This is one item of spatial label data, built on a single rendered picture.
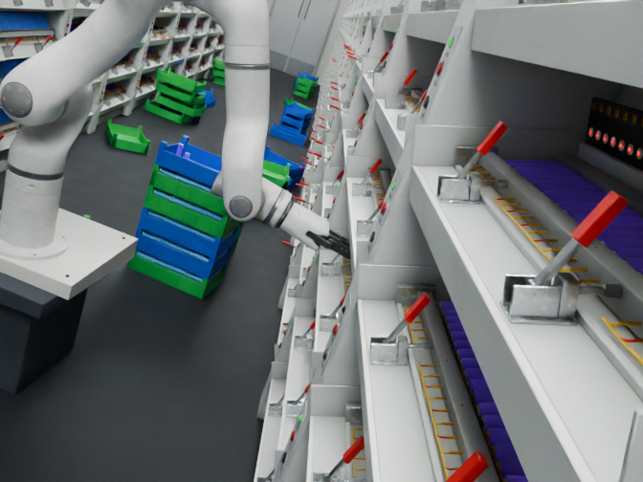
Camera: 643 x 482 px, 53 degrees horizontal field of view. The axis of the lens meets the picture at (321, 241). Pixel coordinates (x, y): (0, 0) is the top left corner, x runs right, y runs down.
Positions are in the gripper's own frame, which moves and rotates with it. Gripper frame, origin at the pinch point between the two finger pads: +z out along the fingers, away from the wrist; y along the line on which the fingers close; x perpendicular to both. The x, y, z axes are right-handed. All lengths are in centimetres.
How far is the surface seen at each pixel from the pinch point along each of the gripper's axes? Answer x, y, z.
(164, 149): -26, -79, -54
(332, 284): -6.8, 6.0, 0.9
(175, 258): -57, -76, -33
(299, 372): -26.0, 11.6, 4.4
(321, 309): -7.8, 18.6, -0.9
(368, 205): 12.6, 7.9, -2.4
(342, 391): -3, 54, 0
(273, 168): -45, -216, -14
